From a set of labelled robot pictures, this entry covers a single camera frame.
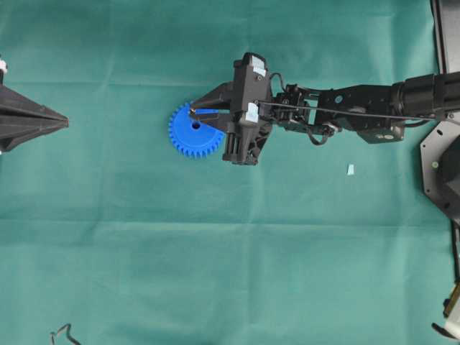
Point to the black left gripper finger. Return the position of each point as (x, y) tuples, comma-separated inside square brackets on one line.
[(13, 103)]

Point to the white yellow object bottom right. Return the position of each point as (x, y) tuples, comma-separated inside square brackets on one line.
[(450, 329)]

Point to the green table cloth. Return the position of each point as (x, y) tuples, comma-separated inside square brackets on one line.
[(106, 227)]

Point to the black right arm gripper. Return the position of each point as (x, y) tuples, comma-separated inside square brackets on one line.
[(245, 98)]

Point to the blue plastic gear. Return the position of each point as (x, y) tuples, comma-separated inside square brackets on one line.
[(190, 137)]

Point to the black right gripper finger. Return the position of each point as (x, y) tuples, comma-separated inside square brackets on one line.
[(18, 129)]

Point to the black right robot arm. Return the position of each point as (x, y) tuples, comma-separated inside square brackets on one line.
[(377, 114)]

